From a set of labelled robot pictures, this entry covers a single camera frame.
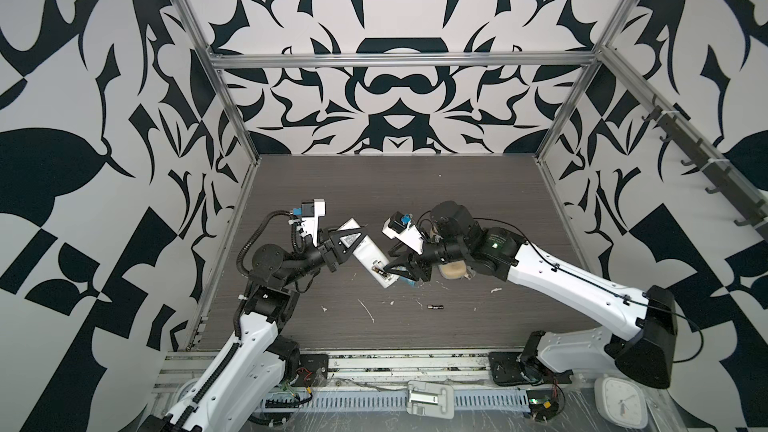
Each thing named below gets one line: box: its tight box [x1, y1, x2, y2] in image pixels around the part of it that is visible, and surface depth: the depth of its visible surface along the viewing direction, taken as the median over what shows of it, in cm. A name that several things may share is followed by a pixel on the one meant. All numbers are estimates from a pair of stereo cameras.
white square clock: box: [594, 376, 648, 428], surface depth 68 cm
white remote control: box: [337, 217, 400, 289], surface depth 66 cm
